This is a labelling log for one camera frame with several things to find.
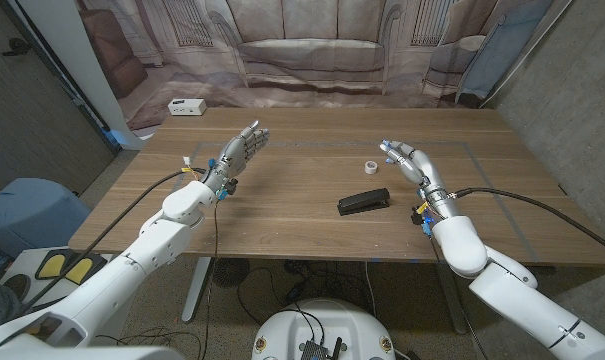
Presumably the yellow and black foot pedal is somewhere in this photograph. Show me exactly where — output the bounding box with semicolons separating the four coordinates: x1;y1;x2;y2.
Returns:
34;249;108;287

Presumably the white pillar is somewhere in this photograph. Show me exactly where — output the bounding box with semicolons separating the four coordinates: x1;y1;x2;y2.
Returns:
16;0;148;151

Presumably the blue grey leaning panel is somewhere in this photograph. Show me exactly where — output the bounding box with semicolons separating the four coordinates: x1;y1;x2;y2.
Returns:
454;0;553;106

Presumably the blue chair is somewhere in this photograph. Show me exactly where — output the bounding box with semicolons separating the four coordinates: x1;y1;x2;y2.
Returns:
0;177;92;261

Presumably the white table leg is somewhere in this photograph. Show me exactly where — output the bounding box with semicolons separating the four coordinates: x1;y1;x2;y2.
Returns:
181;256;213;324

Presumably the black door handle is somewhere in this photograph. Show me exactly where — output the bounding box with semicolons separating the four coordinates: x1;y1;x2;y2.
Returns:
1;38;32;57

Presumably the thin black hanging cable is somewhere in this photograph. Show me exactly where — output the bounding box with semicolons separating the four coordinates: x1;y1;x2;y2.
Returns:
201;199;219;360

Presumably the grey table leg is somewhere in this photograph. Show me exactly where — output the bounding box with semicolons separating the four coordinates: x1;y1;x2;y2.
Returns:
434;262;468;335

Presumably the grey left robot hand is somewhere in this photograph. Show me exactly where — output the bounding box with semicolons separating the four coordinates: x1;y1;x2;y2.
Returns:
204;119;271;194

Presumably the black electronics module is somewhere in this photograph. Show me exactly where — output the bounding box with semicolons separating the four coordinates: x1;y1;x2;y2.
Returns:
301;337;344;360

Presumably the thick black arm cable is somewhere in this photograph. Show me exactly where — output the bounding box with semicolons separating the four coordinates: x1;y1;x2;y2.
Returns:
451;186;605;259
11;167;208;319

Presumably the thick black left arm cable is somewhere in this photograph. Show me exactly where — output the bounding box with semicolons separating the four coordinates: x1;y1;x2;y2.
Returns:
11;167;208;319

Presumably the black rectangular case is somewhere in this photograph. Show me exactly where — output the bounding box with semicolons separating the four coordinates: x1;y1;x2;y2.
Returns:
337;187;391;217

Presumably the round black floor fan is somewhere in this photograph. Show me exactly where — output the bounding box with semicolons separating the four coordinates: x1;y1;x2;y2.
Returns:
211;257;251;289

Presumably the white floor mat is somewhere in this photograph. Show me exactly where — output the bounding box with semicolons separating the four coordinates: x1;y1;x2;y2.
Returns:
1;245;133;307

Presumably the white robot torso base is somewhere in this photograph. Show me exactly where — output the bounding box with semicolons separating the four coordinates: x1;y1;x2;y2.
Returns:
251;298;397;360

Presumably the black floor cable with adapter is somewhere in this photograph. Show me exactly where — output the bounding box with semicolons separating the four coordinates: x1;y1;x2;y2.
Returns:
236;259;373;326

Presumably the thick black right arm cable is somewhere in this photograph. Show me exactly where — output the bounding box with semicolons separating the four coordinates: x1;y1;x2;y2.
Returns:
451;186;605;259

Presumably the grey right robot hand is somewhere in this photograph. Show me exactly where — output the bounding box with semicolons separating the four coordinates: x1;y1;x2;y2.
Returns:
379;139;449;202

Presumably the printed sofa room backdrop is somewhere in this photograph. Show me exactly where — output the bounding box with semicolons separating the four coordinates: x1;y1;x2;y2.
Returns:
74;0;556;134

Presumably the white power box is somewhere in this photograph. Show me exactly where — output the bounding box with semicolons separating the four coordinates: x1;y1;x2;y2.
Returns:
167;98;208;117

